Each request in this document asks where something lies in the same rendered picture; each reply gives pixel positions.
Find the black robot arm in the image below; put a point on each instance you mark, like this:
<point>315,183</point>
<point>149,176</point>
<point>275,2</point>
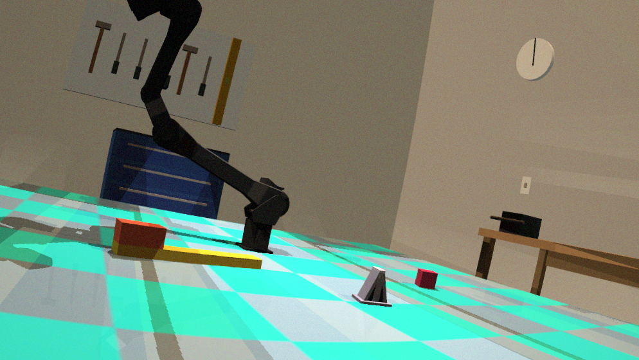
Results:
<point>267,201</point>

